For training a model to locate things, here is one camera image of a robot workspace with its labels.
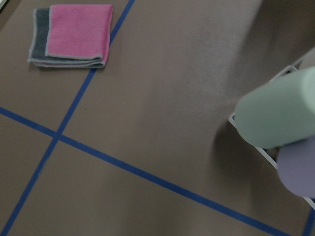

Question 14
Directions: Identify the pink and grey cloth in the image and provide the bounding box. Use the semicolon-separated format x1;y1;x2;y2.
28;4;113;68

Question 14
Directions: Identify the green cup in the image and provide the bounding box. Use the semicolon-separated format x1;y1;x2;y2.
234;67;315;148

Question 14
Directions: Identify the purple cup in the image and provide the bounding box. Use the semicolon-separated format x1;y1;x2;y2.
277;137;315;199

